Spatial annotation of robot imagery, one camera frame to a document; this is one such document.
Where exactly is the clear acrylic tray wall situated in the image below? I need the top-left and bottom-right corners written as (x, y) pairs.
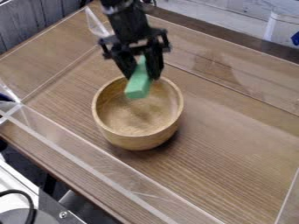
top-left (0, 11), bottom-right (299, 224)

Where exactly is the brown wooden bowl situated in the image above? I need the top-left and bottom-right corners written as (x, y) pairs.
top-left (91, 77), bottom-right (184, 151)

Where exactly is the grey metal bracket with screw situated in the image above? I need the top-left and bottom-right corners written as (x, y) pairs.
top-left (35, 190), bottom-right (87, 224)

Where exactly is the black cable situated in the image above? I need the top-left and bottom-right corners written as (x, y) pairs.
top-left (0, 189), bottom-right (38, 224)

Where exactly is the green rectangular block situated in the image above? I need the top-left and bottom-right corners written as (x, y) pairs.
top-left (124, 56), bottom-right (152, 99)

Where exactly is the white container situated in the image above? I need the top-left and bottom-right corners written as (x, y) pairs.
top-left (263, 10), bottom-right (299, 49)

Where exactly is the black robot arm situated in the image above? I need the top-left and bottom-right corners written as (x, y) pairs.
top-left (98, 0), bottom-right (171, 80)

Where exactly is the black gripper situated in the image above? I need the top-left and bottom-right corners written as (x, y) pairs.
top-left (98, 5), bottom-right (171, 80)

